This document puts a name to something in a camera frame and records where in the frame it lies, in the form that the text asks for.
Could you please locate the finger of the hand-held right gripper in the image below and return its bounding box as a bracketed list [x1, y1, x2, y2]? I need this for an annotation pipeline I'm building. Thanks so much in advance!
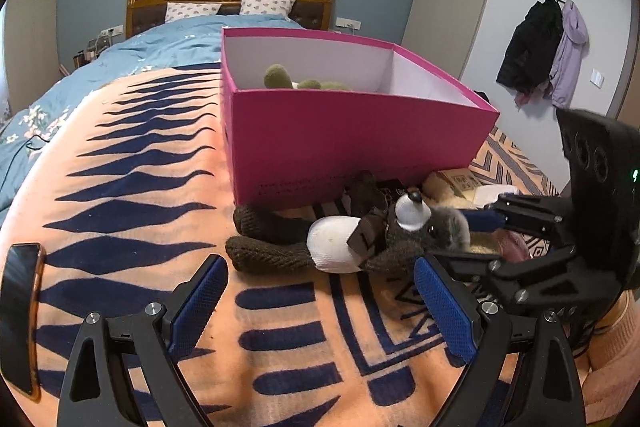
[428, 243, 582, 294]
[464, 193, 567, 241]

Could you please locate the cream plush toy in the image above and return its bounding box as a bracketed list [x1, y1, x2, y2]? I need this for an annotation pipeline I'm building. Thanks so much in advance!
[422, 172, 506, 255]

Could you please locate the brown plush toy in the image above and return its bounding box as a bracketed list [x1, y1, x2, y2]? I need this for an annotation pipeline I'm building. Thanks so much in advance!
[225, 171, 473, 277]

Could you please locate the bedside clutter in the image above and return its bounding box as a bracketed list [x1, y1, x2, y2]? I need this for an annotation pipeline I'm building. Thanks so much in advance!
[72, 36, 112, 70]

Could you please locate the black jacket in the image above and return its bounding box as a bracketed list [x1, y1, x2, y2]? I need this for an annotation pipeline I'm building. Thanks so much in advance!
[496, 0, 565, 92]

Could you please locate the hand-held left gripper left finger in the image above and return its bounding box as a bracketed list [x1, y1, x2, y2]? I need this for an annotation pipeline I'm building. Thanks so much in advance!
[56, 253, 230, 427]

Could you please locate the pink cardboard box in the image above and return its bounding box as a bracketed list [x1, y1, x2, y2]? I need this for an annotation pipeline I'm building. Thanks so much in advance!
[219, 27, 501, 210]

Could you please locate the green frog plush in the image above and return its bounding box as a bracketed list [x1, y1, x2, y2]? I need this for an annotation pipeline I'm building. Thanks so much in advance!
[263, 64, 351, 92]

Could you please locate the pink garment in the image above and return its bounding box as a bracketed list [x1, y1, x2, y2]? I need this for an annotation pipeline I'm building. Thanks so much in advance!
[515, 82, 553, 106]

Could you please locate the black cable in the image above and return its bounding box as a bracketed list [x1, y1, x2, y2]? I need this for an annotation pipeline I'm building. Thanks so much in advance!
[0, 127, 57, 208]

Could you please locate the white patterned pillow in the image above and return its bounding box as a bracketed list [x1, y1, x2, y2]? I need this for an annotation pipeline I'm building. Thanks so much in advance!
[240, 0, 297, 18]
[165, 2, 222, 22]

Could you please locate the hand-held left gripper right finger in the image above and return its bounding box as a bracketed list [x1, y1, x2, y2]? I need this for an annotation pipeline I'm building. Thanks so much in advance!
[414, 255, 587, 427]

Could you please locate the person's right forearm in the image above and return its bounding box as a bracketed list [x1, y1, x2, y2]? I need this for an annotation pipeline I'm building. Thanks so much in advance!
[585, 292, 640, 427]

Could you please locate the blue floral duvet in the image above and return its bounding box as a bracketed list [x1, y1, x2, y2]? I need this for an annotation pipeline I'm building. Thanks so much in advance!
[0, 17, 308, 228]

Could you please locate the black smartphone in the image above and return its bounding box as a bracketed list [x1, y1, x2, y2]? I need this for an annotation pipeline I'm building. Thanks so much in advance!
[0, 243, 47, 403]

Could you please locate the purple jacket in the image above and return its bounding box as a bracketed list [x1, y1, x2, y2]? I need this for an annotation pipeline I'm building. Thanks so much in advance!
[550, 0, 590, 108]

